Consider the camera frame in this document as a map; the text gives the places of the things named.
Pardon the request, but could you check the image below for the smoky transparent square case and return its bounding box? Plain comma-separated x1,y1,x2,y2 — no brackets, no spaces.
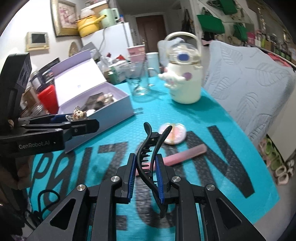
81,92,105,111

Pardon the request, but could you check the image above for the pearly wavy hair claw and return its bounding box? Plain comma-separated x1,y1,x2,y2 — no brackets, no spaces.
94,92,116,109

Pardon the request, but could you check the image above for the pink slim rectangular tube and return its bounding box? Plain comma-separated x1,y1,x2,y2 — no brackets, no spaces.
135,143,208,176

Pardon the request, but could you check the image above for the black hair clip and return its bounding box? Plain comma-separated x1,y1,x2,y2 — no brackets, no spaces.
136,122,172,218

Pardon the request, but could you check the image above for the round pink blush compact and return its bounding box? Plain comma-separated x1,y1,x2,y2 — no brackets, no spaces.
159,123,187,145

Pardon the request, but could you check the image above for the person's left hand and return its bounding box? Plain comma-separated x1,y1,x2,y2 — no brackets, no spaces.
1,156,34,190

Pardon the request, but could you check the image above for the dark purple jar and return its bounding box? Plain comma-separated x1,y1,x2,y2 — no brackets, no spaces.
30,71,46,93

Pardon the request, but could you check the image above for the red plastic container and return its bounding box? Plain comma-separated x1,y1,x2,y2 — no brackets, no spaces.
38,85,59,114

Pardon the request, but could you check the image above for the black snack packet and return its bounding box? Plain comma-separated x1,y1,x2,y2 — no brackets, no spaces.
39,58,60,85

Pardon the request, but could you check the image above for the open lavender gift box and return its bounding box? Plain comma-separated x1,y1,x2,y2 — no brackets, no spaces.
51,50,134,153

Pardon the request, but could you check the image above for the teal bubble mailer mat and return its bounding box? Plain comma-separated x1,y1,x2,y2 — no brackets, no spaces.
28,86,279,240

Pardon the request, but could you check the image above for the green white medicine box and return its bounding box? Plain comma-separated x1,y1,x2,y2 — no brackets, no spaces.
108,63,127,85

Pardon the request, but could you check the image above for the clear plastic bag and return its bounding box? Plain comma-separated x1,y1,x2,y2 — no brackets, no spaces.
97,56,114,74

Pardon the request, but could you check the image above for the gold framed picture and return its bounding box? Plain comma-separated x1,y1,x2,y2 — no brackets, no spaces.
50,0,79,37

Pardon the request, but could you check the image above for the glass Hello Kitty mug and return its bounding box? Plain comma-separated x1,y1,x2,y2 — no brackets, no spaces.
125,61,158,96

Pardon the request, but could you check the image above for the yellow pot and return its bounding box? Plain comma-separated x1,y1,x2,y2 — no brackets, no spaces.
76,15,107,38

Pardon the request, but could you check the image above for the white refrigerator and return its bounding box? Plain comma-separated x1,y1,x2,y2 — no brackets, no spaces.
81,22,134,59

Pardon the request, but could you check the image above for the pink paper cups stack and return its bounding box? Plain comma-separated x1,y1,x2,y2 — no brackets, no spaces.
127,45,145,63

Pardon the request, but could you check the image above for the pink slipper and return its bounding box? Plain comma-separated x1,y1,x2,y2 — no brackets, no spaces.
258,138,271,167

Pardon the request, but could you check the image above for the pale mint tumbler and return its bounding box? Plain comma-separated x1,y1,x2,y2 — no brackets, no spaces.
146,52,160,77

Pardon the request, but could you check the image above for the green slippers pair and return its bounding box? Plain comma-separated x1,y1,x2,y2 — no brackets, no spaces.
265,138,283,171

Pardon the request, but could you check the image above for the beige slippers pair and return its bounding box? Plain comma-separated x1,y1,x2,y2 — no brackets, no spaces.
274,159,295,186

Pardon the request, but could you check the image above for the light green electric kettle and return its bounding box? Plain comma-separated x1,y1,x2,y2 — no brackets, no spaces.
99,8,120,28

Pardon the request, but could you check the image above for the dark brown door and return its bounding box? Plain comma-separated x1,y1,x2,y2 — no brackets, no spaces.
135,15,167,53

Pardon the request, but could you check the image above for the grey leaf-pattern chair cover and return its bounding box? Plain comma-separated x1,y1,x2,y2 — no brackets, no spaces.
204,41,295,146

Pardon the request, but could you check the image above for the cream Cinnamoroll water bottle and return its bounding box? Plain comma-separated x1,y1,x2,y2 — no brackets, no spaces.
158,32,203,104

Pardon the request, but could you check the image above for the black hanging handbag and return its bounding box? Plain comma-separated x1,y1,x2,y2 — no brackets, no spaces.
181,9,195,34

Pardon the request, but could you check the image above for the green tote bag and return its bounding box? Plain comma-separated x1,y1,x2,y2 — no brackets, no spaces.
197,7,225,35

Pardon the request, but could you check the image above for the wall intercom panel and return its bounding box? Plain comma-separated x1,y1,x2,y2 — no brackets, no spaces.
25,32,50,52

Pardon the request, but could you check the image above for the woven wall plate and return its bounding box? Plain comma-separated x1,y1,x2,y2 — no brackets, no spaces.
68,42,79,57

